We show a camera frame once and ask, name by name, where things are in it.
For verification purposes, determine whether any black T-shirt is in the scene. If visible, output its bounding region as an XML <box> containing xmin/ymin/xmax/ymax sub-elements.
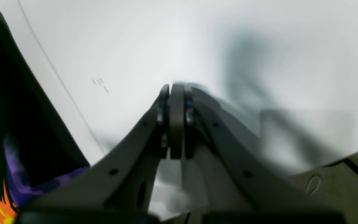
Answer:
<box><xmin>0</xmin><ymin>13</ymin><xmax>89</xmax><ymax>224</ymax></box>

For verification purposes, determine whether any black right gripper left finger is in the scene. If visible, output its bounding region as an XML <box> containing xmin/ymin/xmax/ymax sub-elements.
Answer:
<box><xmin>15</xmin><ymin>85</ymin><xmax>170</xmax><ymax>224</ymax></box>

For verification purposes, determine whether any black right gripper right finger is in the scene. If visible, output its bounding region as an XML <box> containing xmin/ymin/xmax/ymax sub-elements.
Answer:
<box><xmin>177</xmin><ymin>84</ymin><xmax>344</xmax><ymax>224</ymax></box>

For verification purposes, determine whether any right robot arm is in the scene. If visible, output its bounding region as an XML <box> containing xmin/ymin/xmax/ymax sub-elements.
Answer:
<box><xmin>15</xmin><ymin>84</ymin><xmax>358</xmax><ymax>224</ymax></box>

